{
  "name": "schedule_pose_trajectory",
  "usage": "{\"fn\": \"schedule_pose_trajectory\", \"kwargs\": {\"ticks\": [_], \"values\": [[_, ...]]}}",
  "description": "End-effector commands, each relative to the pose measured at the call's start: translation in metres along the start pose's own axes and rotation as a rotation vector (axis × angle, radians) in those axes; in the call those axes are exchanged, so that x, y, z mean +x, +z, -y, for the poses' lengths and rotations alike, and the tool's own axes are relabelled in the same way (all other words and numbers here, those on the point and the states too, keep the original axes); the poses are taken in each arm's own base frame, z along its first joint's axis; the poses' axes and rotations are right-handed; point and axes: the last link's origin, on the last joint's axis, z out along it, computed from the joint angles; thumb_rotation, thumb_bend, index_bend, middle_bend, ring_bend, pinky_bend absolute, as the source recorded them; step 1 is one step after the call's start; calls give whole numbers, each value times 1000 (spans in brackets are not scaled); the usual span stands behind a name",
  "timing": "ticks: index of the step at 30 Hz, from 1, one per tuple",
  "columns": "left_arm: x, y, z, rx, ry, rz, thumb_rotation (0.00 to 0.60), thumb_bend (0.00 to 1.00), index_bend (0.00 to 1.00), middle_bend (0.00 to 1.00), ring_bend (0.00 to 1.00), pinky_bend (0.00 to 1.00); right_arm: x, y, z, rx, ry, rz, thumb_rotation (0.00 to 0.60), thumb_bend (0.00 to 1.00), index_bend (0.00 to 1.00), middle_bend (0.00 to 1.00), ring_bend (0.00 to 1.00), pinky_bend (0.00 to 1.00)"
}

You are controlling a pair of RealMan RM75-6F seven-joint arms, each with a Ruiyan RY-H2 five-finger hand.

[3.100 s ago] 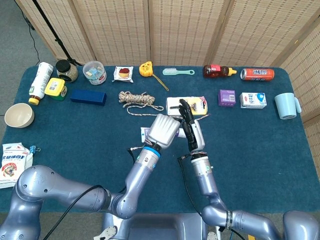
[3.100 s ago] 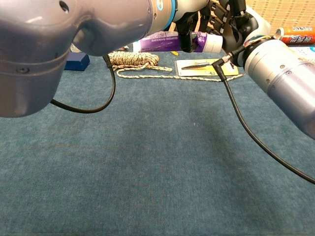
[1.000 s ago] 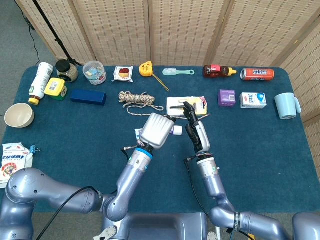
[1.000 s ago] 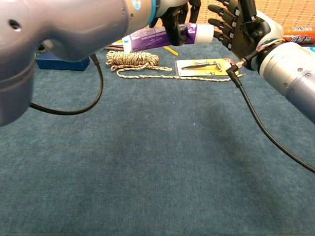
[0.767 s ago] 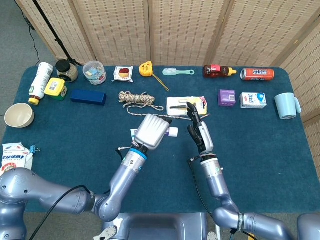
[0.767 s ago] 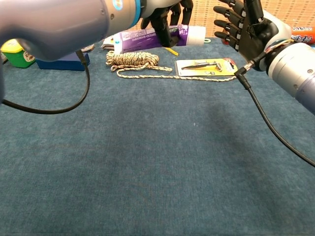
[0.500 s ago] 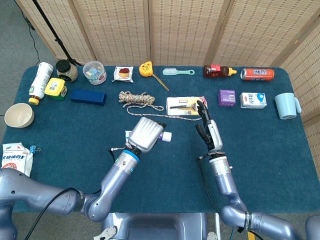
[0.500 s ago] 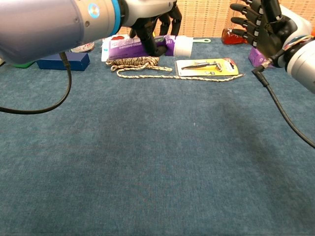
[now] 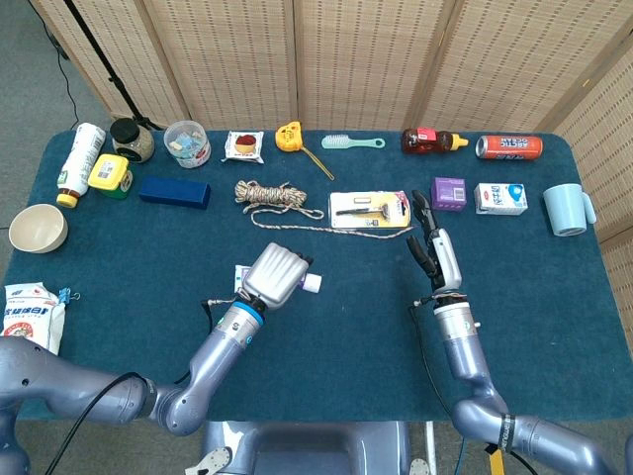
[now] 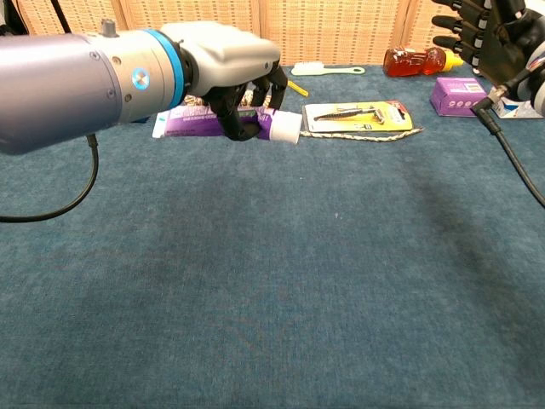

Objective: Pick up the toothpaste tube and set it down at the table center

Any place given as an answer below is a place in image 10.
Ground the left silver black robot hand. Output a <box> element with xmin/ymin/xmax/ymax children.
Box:
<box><xmin>159</xmin><ymin>20</ymin><xmax>289</xmax><ymax>142</ymax></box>

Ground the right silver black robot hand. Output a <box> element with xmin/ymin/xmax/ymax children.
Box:
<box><xmin>430</xmin><ymin>0</ymin><xmax>545</xmax><ymax>103</ymax></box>

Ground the purple white toothpaste tube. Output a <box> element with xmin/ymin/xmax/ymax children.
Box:
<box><xmin>152</xmin><ymin>106</ymin><xmax>304</xmax><ymax>146</ymax></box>

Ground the white blue milk carton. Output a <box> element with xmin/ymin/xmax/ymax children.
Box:
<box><xmin>493</xmin><ymin>95</ymin><xmax>542</xmax><ymax>120</ymax></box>

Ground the small purple box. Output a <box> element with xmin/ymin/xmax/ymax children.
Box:
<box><xmin>429</xmin><ymin>77</ymin><xmax>488</xmax><ymax>118</ymax></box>

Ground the yellow tape measure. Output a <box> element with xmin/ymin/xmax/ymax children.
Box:
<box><xmin>287</xmin><ymin>78</ymin><xmax>310</xmax><ymax>98</ymax></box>

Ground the mint green brush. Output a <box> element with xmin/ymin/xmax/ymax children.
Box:
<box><xmin>290</xmin><ymin>60</ymin><xmax>366</xmax><ymax>78</ymax></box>

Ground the honey bear bottle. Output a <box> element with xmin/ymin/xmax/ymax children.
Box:
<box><xmin>382</xmin><ymin>45</ymin><xmax>465</xmax><ymax>78</ymax></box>

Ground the bamboo folding screen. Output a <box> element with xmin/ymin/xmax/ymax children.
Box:
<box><xmin>16</xmin><ymin>0</ymin><xmax>469</xmax><ymax>69</ymax></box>

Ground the razor in blister pack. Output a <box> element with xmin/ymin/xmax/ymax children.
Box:
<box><xmin>302</xmin><ymin>100</ymin><xmax>415</xmax><ymax>134</ymax></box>

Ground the black tripod stand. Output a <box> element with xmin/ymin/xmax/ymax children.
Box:
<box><xmin>49</xmin><ymin>0</ymin><xmax>72</xmax><ymax>34</ymax></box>

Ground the blue table cloth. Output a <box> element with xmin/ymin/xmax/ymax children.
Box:
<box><xmin>0</xmin><ymin>63</ymin><xmax>545</xmax><ymax>409</ymax></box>

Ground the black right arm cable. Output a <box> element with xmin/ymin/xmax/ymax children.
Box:
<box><xmin>474</xmin><ymin>84</ymin><xmax>545</xmax><ymax>208</ymax></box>

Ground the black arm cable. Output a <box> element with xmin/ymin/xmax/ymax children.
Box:
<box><xmin>0</xmin><ymin>134</ymin><xmax>100</xmax><ymax>223</ymax></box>
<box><xmin>474</xmin><ymin>84</ymin><xmax>545</xmax><ymax>208</ymax></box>

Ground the coiled braided rope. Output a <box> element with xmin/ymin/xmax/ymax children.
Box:
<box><xmin>182</xmin><ymin>93</ymin><xmax>425</xmax><ymax>143</ymax></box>

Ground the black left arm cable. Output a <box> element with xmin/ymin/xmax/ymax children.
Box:
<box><xmin>0</xmin><ymin>134</ymin><xmax>100</xmax><ymax>223</ymax></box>

